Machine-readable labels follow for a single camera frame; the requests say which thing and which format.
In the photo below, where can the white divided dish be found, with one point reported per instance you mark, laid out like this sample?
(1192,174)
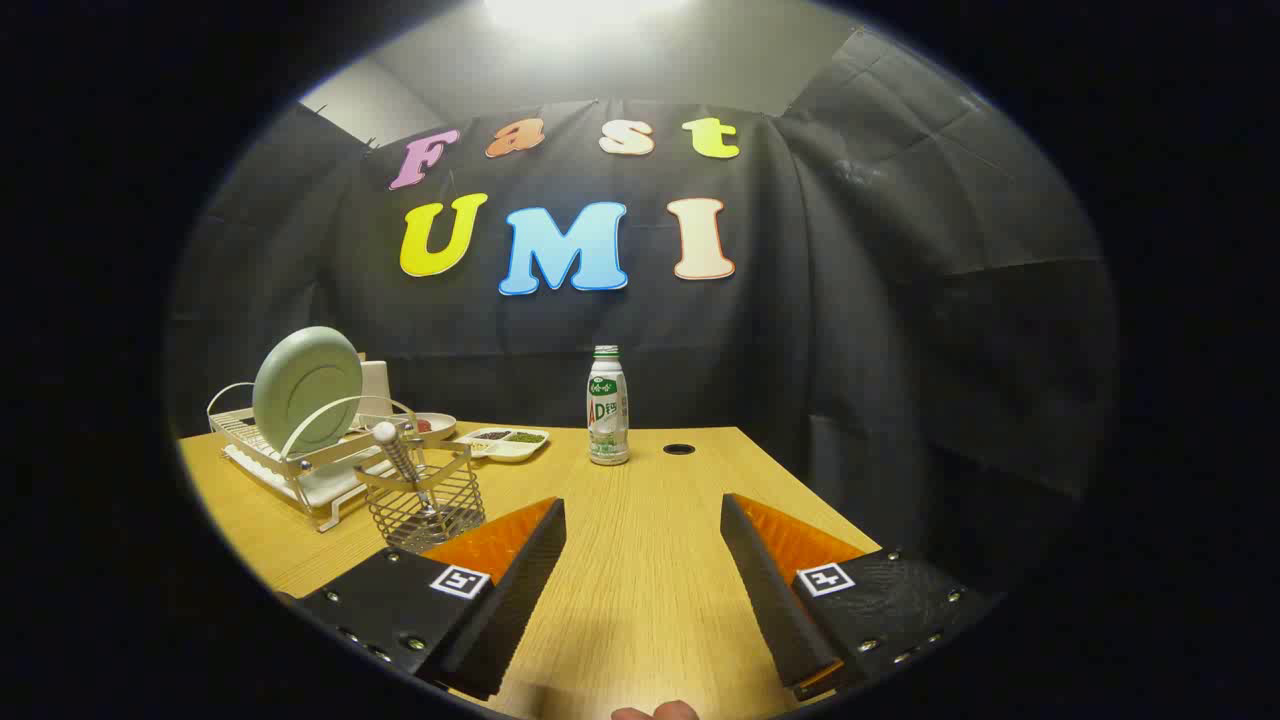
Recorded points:
(510,450)

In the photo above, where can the black backdrop cloth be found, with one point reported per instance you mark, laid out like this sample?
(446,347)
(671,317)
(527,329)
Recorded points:
(800,300)

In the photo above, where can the pale green plate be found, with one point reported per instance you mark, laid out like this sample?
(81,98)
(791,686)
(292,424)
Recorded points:
(305,390)

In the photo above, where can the white green-label drink bottle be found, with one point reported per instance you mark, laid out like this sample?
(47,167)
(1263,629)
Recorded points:
(607,420)

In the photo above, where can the beige round plate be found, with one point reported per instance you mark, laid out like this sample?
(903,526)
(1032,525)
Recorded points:
(440,421)

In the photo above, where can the white toaster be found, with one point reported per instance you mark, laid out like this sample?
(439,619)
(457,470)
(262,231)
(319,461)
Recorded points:
(375,385)

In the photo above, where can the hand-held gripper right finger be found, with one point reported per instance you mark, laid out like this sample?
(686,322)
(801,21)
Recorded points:
(770,590)

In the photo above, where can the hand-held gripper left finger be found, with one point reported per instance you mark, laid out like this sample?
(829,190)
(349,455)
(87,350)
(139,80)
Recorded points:
(520,600)

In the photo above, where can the silver spoon with white knob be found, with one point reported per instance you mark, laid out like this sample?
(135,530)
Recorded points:
(400,460)

